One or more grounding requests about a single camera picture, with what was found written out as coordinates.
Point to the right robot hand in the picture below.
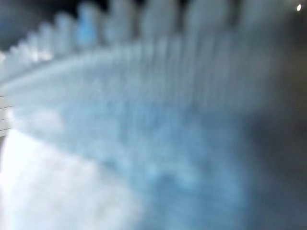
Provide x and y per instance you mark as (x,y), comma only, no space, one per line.
(21,16)

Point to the light blue knitted garment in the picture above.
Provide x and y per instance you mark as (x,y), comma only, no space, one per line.
(148,134)

